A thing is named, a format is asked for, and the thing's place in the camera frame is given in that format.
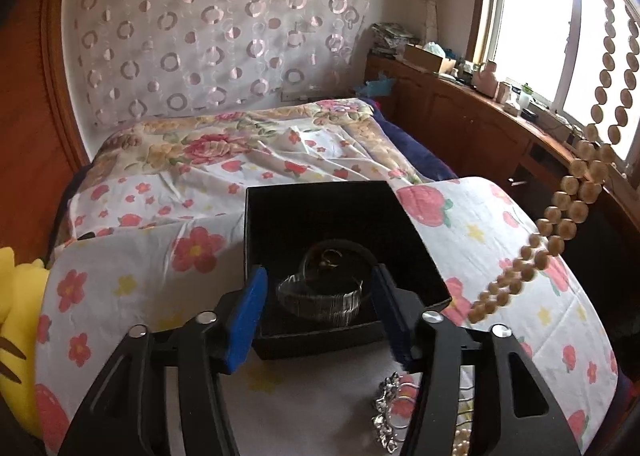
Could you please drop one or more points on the black bangle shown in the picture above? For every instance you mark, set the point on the black bangle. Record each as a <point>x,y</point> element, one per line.
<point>357,251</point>

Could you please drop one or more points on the floral bed blanket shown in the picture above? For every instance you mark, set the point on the floral bed blanket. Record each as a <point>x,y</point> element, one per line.
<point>240,145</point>

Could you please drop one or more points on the white cup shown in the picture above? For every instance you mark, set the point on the white cup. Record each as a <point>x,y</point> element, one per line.
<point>503,93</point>

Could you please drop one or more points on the circle pattern wall curtain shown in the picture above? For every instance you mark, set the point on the circle pattern wall curtain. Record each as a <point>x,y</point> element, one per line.
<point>210,30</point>

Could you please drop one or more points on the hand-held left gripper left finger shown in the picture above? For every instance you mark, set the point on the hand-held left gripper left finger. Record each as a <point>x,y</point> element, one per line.
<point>244,323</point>

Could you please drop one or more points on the stack of folded cloths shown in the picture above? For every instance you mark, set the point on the stack of folded cloths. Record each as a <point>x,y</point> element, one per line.
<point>392,38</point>

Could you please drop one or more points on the blue plastic bag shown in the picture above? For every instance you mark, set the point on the blue plastic bag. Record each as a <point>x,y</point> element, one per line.
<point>377,84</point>

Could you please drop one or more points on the pink container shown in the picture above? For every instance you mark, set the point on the pink container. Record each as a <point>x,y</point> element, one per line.
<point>484,78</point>

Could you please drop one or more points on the white bottle green cap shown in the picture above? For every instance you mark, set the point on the white bottle green cap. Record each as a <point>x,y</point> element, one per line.
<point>525,98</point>

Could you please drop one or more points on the black jewelry box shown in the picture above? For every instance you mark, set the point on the black jewelry box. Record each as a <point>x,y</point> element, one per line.
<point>325,216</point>

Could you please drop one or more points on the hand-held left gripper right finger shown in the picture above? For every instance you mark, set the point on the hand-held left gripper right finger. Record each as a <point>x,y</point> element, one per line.
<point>395,318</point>

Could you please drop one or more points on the yellow plush toy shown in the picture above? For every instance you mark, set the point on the yellow plush toy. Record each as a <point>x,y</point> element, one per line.
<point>15,326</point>

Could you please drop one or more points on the strawberry print cloth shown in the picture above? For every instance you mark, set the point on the strawberry print cloth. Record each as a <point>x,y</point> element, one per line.
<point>150,286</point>

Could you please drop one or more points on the wooden cabinet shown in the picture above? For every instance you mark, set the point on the wooden cabinet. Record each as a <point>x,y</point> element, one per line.
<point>480,135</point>

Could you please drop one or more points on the navy blue blanket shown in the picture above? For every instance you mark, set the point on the navy blue blanket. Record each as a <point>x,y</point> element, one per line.
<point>425,155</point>

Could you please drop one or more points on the cardboard box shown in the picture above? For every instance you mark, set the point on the cardboard box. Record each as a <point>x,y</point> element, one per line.
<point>422,59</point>

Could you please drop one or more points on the window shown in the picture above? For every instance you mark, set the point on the window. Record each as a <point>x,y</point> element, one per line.
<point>540,20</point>

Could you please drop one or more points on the silver rhinestone brooch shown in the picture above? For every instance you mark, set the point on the silver rhinestone brooch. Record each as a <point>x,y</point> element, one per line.
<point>387,411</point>

